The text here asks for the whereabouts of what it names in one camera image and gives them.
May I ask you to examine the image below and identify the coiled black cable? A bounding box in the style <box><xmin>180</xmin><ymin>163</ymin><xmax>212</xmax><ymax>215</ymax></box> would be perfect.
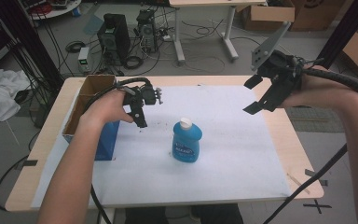
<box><xmin>65</xmin><ymin>40</ymin><xmax>87</xmax><ymax>53</ymax></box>

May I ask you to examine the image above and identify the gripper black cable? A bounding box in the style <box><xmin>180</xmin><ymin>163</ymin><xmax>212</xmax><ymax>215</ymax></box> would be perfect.
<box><xmin>262</xmin><ymin>57</ymin><xmax>358</xmax><ymax>224</ymax></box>
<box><xmin>83</xmin><ymin>77</ymin><xmax>153</xmax><ymax>224</ymax></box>

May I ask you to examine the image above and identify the black metal stand with cables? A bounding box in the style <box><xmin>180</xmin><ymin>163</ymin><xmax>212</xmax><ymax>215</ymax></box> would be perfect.
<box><xmin>0</xmin><ymin>0</ymin><xmax>65</xmax><ymax>92</ymax></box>

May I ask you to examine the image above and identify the white cloth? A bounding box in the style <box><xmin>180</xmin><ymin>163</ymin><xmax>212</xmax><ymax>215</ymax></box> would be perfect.
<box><xmin>0</xmin><ymin>68</ymin><xmax>32</xmax><ymax>126</ymax></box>

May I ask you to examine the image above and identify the cardboard box with blue side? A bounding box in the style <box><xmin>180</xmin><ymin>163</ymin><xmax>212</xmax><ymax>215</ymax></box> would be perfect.
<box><xmin>62</xmin><ymin>74</ymin><xmax>121</xmax><ymax>161</ymax></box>

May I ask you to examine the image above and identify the black floor cable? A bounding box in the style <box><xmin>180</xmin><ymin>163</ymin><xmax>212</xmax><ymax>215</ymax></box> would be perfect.
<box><xmin>0</xmin><ymin>154</ymin><xmax>30</xmax><ymax>213</ymax></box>

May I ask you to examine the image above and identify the blue bottle with white cap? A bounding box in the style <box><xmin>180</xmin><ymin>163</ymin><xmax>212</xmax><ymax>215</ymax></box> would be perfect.
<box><xmin>172</xmin><ymin>117</ymin><xmax>203</xmax><ymax>163</ymax></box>

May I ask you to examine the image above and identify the small white power supply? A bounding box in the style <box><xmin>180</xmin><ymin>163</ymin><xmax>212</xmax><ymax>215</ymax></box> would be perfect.
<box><xmin>77</xmin><ymin>46</ymin><xmax>91</xmax><ymax>75</ymax></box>

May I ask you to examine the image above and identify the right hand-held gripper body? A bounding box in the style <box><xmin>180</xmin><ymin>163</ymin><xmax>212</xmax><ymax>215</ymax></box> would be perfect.
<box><xmin>250</xmin><ymin>21</ymin><xmax>306</xmax><ymax>95</ymax></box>

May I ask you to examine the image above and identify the black computer tower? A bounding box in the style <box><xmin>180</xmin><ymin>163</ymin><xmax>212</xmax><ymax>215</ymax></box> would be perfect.
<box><xmin>97</xmin><ymin>12</ymin><xmax>131</xmax><ymax>64</ymax></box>

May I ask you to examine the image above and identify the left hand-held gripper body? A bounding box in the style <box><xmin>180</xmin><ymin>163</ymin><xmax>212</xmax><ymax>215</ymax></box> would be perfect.
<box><xmin>122</xmin><ymin>82</ymin><xmax>164</xmax><ymax>108</ymax></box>

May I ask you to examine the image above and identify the white-legged desk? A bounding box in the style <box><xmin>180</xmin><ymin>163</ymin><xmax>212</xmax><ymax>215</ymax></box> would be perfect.
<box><xmin>168</xmin><ymin>0</ymin><xmax>268</xmax><ymax>64</ymax></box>

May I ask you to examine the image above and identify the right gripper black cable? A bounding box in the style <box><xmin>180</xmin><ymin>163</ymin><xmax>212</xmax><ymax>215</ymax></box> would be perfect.
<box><xmin>262</xmin><ymin>57</ymin><xmax>358</xmax><ymax>224</ymax></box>

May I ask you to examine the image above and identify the person's right hand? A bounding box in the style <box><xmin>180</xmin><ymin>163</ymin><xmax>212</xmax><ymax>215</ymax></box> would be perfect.
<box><xmin>279</xmin><ymin>64</ymin><xmax>340</xmax><ymax>109</ymax></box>

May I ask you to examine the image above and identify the open-sided computer tower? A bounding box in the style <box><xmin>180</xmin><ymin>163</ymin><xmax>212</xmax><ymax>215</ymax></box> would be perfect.
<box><xmin>135</xmin><ymin>8</ymin><xmax>160</xmax><ymax>54</ymax></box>

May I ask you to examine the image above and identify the open cardboard box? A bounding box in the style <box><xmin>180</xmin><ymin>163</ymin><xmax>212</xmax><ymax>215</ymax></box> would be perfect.
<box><xmin>241</xmin><ymin>2</ymin><xmax>296</xmax><ymax>32</ymax></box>

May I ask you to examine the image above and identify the black metal stand post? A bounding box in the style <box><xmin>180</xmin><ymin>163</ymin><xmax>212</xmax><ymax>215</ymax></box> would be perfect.
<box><xmin>315</xmin><ymin>0</ymin><xmax>358</xmax><ymax>70</ymax></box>

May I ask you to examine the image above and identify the large closed cardboard box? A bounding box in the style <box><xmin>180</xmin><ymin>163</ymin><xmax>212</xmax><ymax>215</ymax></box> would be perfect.
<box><xmin>288</xmin><ymin>0</ymin><xmax>347</xmax><ymax>33</ymax></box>

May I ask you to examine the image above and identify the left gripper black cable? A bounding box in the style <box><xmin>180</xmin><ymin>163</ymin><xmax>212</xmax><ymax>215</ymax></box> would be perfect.
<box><xmin>83</xmin><ymin>77</ymin><xmax>153</xmax><ymax>224</ymax></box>

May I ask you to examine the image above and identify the round white table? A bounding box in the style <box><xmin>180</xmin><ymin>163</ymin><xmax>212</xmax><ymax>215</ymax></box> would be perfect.
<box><xmin>27</xmin><ymin>0</ymin><xmax>83</xmax><ymax>21</ymax></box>

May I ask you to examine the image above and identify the person's left hand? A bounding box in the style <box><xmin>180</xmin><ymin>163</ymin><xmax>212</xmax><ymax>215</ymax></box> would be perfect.
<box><xmin>79</xmin><ymin>89</ymin><xmax>135</xmax><ymax>132</ymax></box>

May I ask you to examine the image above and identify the white table mat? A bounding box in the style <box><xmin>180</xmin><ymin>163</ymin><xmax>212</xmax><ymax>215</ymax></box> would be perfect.
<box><xmin>31</xmin><ymin>85</ymin><xmax>293</xmax><ymax>209</ymax></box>

